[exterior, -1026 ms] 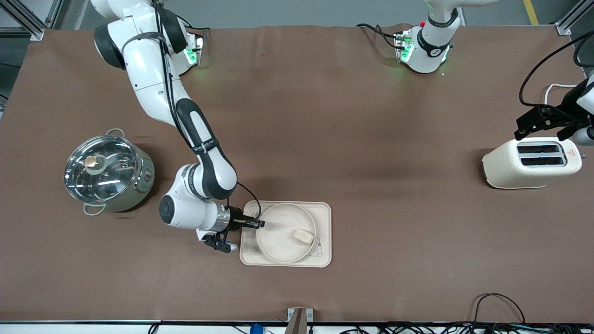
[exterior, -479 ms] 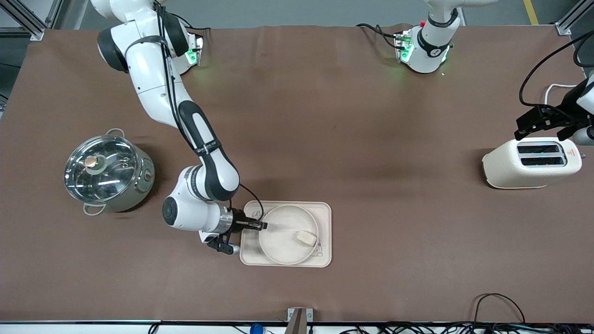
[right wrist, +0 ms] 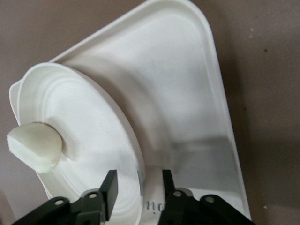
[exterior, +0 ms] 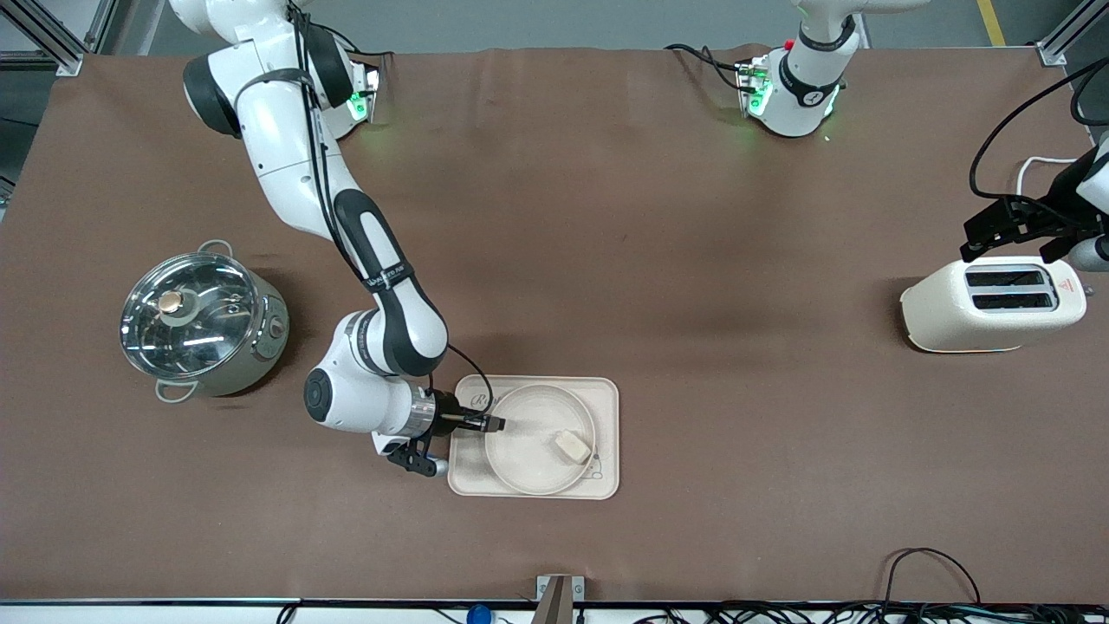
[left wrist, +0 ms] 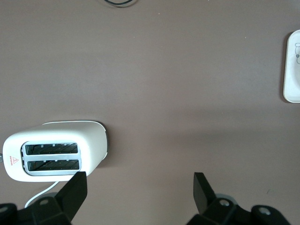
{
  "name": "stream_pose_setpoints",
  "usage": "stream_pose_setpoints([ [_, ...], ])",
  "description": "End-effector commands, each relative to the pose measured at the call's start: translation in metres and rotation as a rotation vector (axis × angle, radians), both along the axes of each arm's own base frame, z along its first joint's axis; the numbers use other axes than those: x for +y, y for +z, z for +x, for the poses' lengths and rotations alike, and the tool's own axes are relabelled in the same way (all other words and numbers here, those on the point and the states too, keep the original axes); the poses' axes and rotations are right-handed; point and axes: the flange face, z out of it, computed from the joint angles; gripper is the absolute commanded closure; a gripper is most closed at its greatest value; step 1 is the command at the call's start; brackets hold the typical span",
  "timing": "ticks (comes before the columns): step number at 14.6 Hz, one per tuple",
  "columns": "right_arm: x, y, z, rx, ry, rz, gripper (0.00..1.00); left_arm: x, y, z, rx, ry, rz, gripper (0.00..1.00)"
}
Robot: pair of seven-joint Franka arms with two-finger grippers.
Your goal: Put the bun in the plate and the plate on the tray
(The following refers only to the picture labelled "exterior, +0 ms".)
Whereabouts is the round cream plate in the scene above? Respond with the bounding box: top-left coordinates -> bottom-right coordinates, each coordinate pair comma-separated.
483,384 -> 597,497

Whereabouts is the cream rabbit print tray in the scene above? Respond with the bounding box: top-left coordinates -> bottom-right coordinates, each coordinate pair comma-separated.
447,374 -> 621,501

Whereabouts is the cream two-slot toaster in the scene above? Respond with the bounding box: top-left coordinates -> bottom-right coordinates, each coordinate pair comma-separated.
899,256 -> 1095,354

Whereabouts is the steel pot with glass lid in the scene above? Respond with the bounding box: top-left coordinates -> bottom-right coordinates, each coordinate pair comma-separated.
120,240 -> 290,404

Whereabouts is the brown table cloth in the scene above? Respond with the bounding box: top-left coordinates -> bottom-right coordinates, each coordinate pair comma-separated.
0,45 -> 1109,605

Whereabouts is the glass pot lid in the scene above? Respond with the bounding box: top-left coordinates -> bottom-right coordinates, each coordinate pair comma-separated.
120,253 -> 261,380

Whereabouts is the white toaster power cable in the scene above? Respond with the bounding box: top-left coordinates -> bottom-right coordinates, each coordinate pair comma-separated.
1015,155 -> 1080,198

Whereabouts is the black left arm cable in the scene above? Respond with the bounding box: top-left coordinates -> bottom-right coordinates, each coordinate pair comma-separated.
969,56 -> 1109,228

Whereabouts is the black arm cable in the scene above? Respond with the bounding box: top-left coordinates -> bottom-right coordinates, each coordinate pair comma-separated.
289,4 -> 496,419
969,56 -> 1109,228

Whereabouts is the aluminium frame profile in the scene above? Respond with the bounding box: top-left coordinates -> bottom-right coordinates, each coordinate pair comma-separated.
1038,0 -> 1109,68
0,0 -> 118,76

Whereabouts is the grey metal bracket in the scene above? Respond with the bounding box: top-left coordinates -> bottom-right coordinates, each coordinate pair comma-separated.
535,575 -> 585,624

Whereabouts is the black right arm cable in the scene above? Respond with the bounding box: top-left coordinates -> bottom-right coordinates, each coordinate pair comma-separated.
289,4 -> 496,419

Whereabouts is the black left base cable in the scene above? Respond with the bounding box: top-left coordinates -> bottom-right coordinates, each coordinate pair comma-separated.
665,43 -> 755,92

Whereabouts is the black base cable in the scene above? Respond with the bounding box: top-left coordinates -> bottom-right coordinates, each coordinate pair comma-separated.
665,43 -> 755,92
342,35 -> 388,66

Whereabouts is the looped black cable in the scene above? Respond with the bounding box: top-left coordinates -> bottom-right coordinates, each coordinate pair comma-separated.
884,548 -> 983,608

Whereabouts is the black right base cable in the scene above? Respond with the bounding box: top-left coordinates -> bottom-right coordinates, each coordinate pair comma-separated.
342,35 -> 388,66

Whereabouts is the tangled black cable bundle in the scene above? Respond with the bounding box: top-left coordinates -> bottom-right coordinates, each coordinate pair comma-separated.
632,601 -> 1109,624

